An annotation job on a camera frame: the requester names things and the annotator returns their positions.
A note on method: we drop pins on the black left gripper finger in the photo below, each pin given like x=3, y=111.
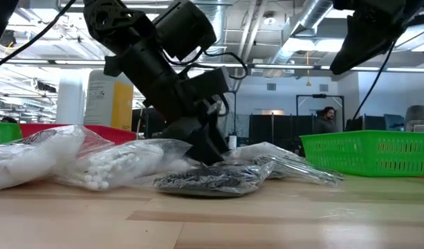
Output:
x=194, y=138
x=218, y=136

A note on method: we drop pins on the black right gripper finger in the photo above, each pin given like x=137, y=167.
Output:
x=364, y=45

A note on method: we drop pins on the clear bag black hair net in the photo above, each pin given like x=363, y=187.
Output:
x=204, y=181

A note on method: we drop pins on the vanity pack cotton bag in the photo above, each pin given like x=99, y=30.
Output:
x=121, y=162
x=25, y=162

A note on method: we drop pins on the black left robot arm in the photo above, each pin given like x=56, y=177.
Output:
x=118, y=20

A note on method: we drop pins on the small white bottle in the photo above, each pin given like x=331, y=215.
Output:
x=232, y=142

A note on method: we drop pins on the dark computer monitor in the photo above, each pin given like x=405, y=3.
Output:
x=146, y=124

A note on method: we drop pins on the white yellow wipes canister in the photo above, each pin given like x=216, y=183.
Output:
x=108, y=103

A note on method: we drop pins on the black partition panels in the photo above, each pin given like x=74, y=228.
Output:
x=281, y=131

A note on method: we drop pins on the red plastic basket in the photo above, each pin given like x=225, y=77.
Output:
x=108, y=133

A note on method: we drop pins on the person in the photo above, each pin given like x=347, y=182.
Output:
x=325, y=121

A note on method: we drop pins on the grey chair back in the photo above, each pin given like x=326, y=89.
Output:
x=419, y=115

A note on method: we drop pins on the round ceiling fixture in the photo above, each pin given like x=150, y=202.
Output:
x=269, y=19

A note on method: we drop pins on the green plastic basket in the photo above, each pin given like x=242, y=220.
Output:
x=4, y=133
x=364, y=152

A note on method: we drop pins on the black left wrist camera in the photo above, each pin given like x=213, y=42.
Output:
x=184, y=31

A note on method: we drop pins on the silver spiral ventilation duct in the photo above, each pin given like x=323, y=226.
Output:
x=308, y=17

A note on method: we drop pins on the black background rig frame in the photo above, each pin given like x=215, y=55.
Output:
x=319, y=96

